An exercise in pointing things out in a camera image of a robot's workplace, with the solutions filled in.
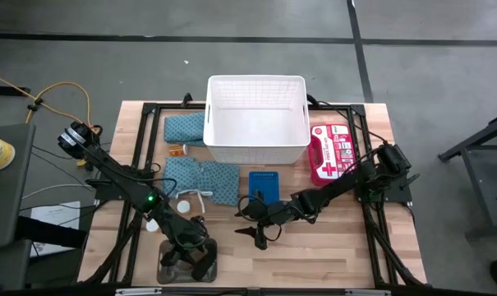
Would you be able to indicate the black flat floor bar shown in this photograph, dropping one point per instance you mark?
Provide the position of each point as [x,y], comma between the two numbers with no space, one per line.
[10,90]

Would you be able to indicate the white paper sheet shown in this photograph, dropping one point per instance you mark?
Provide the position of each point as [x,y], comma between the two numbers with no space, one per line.
[55,214]

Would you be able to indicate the orange pill bottle white cap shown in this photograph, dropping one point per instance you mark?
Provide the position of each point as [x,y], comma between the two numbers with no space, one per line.
[183,206]
[176,151]
[151,226]

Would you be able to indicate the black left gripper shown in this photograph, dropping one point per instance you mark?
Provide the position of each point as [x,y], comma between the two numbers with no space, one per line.
[188,238]

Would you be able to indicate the black metal stand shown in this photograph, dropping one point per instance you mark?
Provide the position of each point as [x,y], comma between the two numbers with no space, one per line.
[482,193]

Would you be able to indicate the black frame clamp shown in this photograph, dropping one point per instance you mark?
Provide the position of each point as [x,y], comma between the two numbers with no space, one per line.
[186,100]
[312,100]

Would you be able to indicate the small blue plastic basket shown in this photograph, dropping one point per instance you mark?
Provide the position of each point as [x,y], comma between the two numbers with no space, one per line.
[256,181]

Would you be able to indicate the large white plastic basket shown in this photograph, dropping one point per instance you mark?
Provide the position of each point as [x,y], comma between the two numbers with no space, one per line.
[256,127]

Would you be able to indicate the blue patterned cloth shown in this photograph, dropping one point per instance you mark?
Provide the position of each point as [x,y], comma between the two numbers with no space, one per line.
[184,129]

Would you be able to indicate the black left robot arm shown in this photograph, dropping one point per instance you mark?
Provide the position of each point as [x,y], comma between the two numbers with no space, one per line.
[116,177]

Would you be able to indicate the grey side cart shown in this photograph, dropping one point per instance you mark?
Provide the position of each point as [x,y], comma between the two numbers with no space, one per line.
[5,205]

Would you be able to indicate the red first aid kit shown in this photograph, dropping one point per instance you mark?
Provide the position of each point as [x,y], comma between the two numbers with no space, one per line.
[330,156]

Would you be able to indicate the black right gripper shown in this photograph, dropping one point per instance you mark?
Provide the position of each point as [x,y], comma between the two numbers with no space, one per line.
[270,213]

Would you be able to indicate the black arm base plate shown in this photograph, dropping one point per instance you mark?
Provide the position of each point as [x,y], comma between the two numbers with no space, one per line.
[106,192]
[400,195]

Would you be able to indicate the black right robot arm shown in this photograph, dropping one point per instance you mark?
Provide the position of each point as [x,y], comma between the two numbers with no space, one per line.
[342,187]

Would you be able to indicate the grey plastic tray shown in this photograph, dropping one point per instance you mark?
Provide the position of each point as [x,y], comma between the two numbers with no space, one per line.
[166,275]

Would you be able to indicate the blue patterned gown white ties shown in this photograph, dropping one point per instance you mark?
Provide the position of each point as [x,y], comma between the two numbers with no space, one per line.
[219,177]

